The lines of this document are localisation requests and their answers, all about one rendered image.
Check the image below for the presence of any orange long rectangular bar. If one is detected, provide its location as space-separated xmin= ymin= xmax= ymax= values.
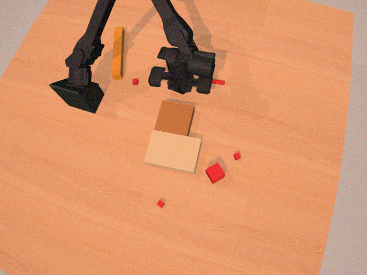
xmin=111 ymin=26 xmax=125 ymax=80

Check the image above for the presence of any tan flat board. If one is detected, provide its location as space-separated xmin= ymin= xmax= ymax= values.
xmin=144 ymin=130 xmax=202 ymax=175

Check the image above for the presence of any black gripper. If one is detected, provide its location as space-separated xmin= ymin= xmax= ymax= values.
xmin=148 ymin=66 xmax=213 ymax=95

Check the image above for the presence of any brown block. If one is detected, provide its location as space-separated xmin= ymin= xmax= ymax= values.
xmin=154 ymin=100 xmax=195 ymax=136

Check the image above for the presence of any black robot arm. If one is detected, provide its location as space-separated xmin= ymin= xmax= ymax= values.
xmin=65 ymin=0 xmax=216 ymax=88

